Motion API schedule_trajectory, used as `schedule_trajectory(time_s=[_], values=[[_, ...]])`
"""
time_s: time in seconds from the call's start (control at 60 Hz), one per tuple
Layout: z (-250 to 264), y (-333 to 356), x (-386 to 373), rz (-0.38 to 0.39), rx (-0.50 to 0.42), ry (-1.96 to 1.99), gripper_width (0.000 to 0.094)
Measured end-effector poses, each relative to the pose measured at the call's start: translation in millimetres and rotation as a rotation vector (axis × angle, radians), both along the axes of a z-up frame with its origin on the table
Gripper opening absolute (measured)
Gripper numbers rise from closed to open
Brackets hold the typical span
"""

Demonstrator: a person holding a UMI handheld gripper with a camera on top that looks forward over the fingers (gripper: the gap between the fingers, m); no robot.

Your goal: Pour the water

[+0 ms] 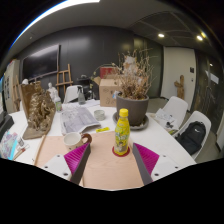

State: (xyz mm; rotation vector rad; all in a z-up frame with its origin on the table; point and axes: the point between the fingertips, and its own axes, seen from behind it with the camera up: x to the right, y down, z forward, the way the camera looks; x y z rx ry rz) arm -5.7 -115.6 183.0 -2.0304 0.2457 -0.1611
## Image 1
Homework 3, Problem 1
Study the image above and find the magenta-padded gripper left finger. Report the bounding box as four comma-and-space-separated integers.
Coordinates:
42, 142, 92, 185

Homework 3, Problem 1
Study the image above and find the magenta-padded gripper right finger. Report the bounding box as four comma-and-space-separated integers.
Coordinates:
132, 143, 183, 186

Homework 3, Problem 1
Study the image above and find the yellow drink bottle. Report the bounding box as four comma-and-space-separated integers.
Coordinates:
113, 108, 131, 157

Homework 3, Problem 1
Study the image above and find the light plywood sheet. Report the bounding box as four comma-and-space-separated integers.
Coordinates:
34, 130, 145, 191

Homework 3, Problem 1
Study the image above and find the grey plant saucer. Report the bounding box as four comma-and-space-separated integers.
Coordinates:
112, 111, 150, 131

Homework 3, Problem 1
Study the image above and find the yellow marker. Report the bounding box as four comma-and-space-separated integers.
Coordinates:
95, 126, 111, 133

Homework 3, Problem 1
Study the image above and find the printed newspaper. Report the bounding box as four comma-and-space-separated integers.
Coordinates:
59, 104, 102, 135

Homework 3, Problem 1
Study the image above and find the small glass jar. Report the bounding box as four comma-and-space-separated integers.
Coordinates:
93, 109, 106, 122

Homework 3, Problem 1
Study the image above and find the black backpack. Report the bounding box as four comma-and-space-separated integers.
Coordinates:
175, 120, 207, 155

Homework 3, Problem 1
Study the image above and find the dried plant in grey pot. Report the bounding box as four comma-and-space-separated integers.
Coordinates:
113, 49, 154, 127

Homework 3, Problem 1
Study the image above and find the small paint jar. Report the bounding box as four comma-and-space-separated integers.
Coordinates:
16, 136, 25, 148

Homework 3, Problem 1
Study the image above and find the brown rocky sculpture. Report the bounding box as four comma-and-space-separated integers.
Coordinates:
20, 81, 57, 140

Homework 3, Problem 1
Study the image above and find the clear spray bottle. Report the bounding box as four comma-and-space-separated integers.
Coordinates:
77, 85, 87, 105

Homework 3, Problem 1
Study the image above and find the colourful picture book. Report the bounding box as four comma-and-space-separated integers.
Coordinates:
0, 130, 18, 160

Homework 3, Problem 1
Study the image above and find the cardboard box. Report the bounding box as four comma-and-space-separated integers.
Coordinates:
93, 76, 123, 108

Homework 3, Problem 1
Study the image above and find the white plaster bust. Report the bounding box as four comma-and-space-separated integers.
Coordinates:
46, 82, 59, 101

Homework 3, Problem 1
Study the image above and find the black case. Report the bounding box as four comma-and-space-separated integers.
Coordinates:
0, 111, 15, 141

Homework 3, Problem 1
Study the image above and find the wooden figure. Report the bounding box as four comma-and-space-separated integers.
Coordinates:
173, 74, 186, 100

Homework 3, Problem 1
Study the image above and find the wooden easel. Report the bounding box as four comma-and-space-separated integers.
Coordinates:
54, 63, 74, 96

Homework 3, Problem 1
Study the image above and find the red box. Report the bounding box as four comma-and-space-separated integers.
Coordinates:
99, 66, 118, 79

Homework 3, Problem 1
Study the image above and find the cream dotted mug, brown handle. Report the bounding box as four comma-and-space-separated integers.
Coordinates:
63, 131, 93, 152

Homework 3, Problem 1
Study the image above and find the dark wall screen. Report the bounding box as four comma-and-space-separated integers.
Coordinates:
22, 44, 61, 81

